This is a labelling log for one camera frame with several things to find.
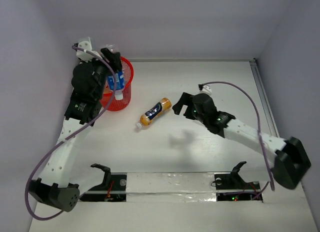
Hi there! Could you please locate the orange bottle with blue label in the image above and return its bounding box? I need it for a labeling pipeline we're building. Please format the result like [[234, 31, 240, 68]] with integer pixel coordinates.
[[136, 98, 172, 129]]

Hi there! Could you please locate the clear bottle blue label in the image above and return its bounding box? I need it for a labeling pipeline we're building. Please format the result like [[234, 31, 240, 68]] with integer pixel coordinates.
[[103, 45, 125, 100]]

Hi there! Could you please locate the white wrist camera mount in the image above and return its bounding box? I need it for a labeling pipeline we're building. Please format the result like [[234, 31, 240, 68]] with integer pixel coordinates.
[[198, 84, 212, 96], [76, 37, 101, 62]]

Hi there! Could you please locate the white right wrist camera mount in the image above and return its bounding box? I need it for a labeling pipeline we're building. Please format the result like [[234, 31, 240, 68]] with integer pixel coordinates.
[[198, 84, 212, 96]]

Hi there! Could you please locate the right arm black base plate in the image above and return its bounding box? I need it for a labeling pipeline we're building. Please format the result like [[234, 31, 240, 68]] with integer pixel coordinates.
[[210, 173, 263, 202]]

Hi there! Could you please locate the red plastic mesh bin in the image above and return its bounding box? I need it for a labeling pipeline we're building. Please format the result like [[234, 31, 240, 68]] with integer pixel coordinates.
[[100, 56, 134, 111]]

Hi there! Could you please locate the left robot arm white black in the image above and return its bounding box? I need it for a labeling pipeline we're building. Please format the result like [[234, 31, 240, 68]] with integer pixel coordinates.
[[24, 45, 122, 212]]

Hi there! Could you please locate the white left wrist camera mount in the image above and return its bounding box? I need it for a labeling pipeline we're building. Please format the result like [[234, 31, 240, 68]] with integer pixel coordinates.
[[76, 37, 101, 62]]

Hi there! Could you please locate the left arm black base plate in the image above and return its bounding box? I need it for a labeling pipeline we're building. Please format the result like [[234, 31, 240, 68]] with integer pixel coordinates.
[[80, 173, 127, 202]]

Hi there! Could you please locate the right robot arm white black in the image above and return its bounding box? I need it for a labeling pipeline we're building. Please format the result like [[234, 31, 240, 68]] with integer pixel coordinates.
[[172, 93, 311, 190]]

